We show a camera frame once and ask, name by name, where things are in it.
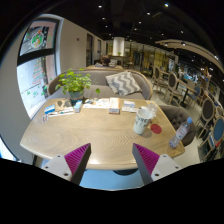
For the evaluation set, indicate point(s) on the flat round red coaster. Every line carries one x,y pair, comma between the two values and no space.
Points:
156,129

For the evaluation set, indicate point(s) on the grey curved sofa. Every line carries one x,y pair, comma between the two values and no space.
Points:
96,78

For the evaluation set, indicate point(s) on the blue tissue pack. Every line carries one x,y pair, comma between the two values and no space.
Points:
78,106

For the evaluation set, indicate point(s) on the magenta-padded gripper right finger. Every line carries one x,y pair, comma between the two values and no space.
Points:
148,159

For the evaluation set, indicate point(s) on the window with colourful posters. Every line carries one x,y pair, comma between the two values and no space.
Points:
36,76

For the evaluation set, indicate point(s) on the grey white chevron cushion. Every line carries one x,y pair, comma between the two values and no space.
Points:
123,83

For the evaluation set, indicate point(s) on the blue white flat box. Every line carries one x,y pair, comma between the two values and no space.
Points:
50,109

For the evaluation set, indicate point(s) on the white printed mug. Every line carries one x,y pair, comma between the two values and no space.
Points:
142,121

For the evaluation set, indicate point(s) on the green potted plant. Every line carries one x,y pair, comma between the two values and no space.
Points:
74,83

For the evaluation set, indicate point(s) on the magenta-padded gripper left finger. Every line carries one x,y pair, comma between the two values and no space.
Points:
76,159

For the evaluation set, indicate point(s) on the group of dining chairs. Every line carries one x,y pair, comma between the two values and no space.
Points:
208,108

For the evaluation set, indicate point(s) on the dark cafe table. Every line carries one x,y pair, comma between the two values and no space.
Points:
186,87

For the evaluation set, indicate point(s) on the person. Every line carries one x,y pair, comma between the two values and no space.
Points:
106,61

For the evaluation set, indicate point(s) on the group of ceiling lights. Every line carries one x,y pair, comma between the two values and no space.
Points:
166,5

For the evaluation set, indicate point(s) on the white round column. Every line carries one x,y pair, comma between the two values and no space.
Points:
118,46

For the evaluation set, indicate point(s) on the clear blue-capped water bottle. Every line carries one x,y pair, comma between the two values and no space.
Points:
180,133

